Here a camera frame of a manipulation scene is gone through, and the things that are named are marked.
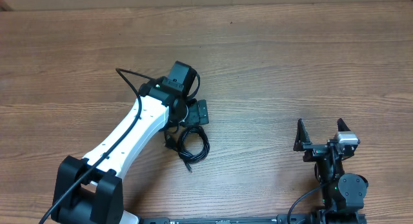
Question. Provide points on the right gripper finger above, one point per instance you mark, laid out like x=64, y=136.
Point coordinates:
x=341, y=126
x=302, y=140

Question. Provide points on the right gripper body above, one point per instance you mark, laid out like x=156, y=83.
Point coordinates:
x=315, y=152

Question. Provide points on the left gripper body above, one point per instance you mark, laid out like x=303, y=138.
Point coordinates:
x=190, y=115

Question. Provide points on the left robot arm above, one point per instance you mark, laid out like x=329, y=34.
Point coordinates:
x=90, y=189

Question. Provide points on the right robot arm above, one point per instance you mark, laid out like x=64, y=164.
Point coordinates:
x=342, y=193

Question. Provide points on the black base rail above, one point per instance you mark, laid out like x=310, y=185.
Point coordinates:
x=279, y=219

